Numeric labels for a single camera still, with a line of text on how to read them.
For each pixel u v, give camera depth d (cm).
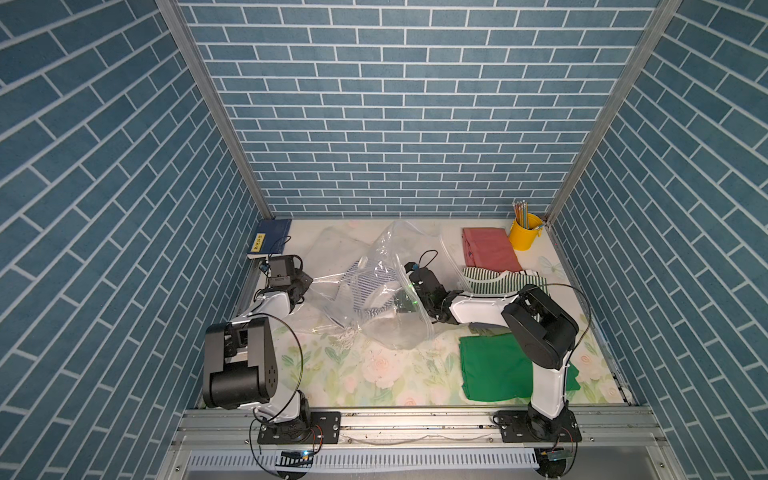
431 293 74
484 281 96
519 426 74
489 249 109
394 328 89
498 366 83
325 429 73
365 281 78
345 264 108
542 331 50
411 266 88
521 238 107
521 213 104
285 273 72
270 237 112
